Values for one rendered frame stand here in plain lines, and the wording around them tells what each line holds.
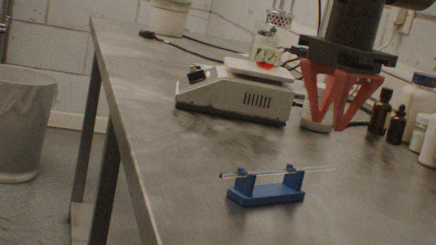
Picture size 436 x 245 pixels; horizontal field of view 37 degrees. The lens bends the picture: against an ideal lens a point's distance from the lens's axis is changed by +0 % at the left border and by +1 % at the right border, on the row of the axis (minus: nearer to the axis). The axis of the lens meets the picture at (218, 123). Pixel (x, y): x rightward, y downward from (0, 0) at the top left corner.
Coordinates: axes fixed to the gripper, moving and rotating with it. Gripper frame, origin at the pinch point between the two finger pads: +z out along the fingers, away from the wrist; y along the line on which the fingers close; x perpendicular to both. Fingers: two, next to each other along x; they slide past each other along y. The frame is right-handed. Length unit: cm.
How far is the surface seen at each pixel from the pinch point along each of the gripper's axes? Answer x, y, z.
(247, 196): 11.2, -0.8, 8.7
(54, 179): -62, 187, 84
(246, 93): -14.6, 30.9, 4.7
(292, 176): 3.3, 0.5, 7.3
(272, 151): -7.8, 15.4, 9.7
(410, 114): -43.4, 17.8, 3.9
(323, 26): -56, 55, -7
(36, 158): -53, 187, 74
